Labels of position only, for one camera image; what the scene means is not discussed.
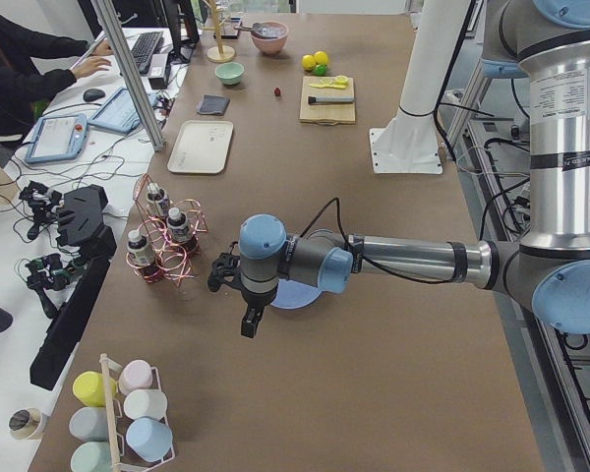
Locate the grey cup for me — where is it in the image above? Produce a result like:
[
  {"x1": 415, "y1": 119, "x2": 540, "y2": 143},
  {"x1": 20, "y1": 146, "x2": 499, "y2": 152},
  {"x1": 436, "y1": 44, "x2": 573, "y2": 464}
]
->
[{"x1": 69, "y1": 407, "x2": 108, "y2": 442}]

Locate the yellow plastic knife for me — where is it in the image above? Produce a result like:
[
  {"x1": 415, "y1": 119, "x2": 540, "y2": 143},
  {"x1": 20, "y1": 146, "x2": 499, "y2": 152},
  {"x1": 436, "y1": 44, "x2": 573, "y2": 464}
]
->
[{"x1": 308, "y1": 82, "x2": 348, "y2": 89}]

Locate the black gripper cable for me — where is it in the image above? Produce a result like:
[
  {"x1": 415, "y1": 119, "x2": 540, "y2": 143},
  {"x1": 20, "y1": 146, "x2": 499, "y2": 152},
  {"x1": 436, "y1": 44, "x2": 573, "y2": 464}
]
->
[{"x1": 302, "y1": 198, "x2": 461, "y2": 285}]

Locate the yellow lemon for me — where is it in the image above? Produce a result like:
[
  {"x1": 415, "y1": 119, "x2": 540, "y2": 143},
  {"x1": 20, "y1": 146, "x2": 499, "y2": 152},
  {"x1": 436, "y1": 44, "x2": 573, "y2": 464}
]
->
[
  {"x1": 313, "y1": 50, "x2": 329, "y2": 66},
  {"x1": 301, "y1": 54, "x2": 317, "y2": 71}
]

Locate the dark drink bottle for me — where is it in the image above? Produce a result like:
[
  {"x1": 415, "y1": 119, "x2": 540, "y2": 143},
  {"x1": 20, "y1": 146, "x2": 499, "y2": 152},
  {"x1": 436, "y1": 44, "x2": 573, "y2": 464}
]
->
[
  {"x1": 166, "y1": 206, "x2": 192, "y2": 244},
  {"x1": 127, "y1": 229, "x2": 155, "y2": 267},
  {"x1": 147, "y1": 182, "x2": 170, "y2": 216}
]

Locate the wooden cutting board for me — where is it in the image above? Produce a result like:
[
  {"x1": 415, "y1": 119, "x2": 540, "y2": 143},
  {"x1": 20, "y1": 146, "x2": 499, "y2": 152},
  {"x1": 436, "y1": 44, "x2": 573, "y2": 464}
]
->
[{"x1": 299, "y1": 75, "x2": 356, "y2": 125}]

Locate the seated person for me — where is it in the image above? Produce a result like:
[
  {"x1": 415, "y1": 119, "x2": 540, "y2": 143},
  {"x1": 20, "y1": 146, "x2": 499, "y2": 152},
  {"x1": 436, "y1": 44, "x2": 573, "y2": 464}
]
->
[{"x1": 0, "y1": 15, "x2": 112, "y2": 136}]

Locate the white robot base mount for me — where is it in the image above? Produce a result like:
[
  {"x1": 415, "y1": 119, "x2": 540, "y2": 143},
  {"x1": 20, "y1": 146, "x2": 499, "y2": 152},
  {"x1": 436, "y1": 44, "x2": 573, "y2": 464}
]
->
[{"x1": 370, "y1": 0, "x2": 473, "y2": 174}]

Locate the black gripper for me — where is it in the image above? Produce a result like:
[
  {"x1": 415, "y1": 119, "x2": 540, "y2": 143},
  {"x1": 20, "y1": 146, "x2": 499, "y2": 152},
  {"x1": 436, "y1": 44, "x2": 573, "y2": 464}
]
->
[{"x1": 206, "y1": 241, "x2": 263, "y2": 338}]

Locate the black stand device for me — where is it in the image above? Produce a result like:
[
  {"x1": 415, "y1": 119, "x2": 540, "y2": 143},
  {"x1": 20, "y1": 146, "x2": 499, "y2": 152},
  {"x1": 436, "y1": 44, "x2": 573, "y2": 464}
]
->
[{"x1": 27, "y1": 182, "x2": 117, "y2": 390}]

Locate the green bowl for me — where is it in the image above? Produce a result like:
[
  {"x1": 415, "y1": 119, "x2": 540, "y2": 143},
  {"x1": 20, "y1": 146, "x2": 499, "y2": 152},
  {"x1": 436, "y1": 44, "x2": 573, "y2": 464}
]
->
[{"x1": 214, "y1": 62, "x2": 245, "y2": 86}]

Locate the white cup rack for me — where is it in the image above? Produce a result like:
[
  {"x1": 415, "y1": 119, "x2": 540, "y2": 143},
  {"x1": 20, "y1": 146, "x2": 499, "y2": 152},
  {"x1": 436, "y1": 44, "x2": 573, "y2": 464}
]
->
[{"x1": 99, "y1": 353, "x2": 176, "y2": 471}]

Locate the aluminium frame post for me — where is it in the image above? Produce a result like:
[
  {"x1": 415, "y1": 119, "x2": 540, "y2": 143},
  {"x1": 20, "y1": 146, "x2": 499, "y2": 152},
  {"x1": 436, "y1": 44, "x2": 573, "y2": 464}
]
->
[{"x1": 90, "y1": 0, "x2": 165, "y2": 151}]

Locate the pink cup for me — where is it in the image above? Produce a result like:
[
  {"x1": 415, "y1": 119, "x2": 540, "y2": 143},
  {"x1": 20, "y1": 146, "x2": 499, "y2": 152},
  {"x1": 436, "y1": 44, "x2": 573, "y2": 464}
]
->
[{"x1": 118, "y1": 359, "x2": 153, "y2": 395}]

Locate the grey folded cloth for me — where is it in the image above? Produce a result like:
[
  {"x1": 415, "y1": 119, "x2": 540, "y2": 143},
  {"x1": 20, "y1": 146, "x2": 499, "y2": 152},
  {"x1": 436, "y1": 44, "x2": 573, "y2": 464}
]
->
[{"x1": 197, "y1": 94, "x2": 230, "y2": 116}]

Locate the yellow cup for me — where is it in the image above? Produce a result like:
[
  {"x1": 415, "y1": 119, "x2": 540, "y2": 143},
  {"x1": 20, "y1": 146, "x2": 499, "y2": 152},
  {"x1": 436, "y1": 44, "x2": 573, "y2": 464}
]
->
[{"x1": 72, "y1": 371, "x2": 105, "y2": 407}]

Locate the green lime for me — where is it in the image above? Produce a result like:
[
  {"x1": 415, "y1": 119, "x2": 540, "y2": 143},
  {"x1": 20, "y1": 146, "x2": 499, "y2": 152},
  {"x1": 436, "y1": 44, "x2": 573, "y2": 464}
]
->
[{"x1": 312, "y1": 64, "x2": 327, "y2": 77}]

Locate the blue plate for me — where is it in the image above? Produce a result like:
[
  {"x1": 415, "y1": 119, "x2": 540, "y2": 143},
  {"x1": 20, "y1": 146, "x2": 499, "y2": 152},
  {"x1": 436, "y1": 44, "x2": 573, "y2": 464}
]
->
[{"x1": 270, "y1": 279, "x2": 322, "y2": 310}]

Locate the copper wire bottle rack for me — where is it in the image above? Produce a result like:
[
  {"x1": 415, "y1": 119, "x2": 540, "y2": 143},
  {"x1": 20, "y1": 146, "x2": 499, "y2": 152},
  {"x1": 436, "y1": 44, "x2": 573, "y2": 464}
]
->
[{"x1": 125, "y1": 174, "x2": 208, "y2": 285}]

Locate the wooden mug tree stand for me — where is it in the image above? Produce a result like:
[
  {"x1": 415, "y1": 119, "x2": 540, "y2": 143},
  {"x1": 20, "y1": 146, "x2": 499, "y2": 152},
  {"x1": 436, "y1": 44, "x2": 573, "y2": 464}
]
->
[{"x1": 204, "y1": 0, "x2": 236, "y2": 64}]

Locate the black keyboard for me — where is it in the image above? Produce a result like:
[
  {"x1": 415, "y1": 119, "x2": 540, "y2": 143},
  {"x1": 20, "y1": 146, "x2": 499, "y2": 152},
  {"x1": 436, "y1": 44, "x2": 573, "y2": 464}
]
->
[{"x1": 131, "y1": 31, "x2": 163, "y2": 74}]

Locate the cream rabbit tray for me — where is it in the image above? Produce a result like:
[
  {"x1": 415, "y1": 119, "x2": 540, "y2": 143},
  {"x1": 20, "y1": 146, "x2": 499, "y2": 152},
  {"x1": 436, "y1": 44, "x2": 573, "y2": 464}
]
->
[{"x1": 167, "y1": 120, "x2": 234, "y2": 175}]

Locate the pink bowl with ice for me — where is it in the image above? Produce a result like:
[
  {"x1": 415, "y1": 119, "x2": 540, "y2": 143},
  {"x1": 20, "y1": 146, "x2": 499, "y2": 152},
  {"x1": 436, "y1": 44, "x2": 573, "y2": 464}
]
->
[{"x1": 251, "y1": 22, "x2": 289, "y2": 55}]

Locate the tape roll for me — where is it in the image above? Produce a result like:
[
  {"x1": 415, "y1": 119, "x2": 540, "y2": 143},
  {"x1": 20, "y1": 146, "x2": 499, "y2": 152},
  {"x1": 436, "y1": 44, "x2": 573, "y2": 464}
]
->
[{"x1": 9, "y1": 408, "x2": 48, "y2": 440}]

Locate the steel muddler black cap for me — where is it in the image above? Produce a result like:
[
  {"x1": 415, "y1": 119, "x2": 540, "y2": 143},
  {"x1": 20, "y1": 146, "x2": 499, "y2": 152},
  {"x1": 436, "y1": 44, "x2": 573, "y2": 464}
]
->
[{"x1": 307, "y1": 95, "x2": 355, "y2": 105}]

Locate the blue teach pendant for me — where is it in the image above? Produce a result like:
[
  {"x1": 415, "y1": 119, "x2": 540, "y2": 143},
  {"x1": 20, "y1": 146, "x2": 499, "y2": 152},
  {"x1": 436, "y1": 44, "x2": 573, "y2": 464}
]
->
[
  {"x1": 25, "y1": 113, "x2": 88, "y2": 164},
  {"x1": 88, "y1": 88, "x2": 142, "y2": 135}
]

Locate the white cup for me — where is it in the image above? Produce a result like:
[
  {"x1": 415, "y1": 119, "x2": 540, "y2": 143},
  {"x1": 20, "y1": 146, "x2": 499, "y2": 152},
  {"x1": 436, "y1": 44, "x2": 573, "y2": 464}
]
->
[{"x1": 123, "y1": 389, "x2": 168, "y2": 421}]

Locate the black computer mouse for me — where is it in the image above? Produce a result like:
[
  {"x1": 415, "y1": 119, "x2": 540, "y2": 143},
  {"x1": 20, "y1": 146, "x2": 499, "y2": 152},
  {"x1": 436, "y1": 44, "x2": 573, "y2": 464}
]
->
[{"x1": 83, "y1": 88, "x2": 106, "y2": 103}]

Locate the light blue cup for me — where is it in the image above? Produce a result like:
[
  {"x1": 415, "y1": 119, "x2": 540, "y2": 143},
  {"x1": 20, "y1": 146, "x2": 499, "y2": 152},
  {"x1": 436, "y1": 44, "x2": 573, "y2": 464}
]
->
[{"x1": 126, "y1": 417, "x2": 173, "y2": 462}]

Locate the mint green cup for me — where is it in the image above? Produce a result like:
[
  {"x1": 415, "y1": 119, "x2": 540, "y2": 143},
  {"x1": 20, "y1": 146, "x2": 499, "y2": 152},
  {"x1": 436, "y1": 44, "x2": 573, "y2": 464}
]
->
[{"x1": 70, "y1": 442, "x2": 112, "y2": 472}]

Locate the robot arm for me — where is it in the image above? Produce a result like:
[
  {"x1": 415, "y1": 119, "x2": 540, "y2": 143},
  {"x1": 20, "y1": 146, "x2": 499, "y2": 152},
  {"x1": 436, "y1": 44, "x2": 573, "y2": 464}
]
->
[{"x1": 207, "y1": 1, "x2": 590, "y2": 337}]

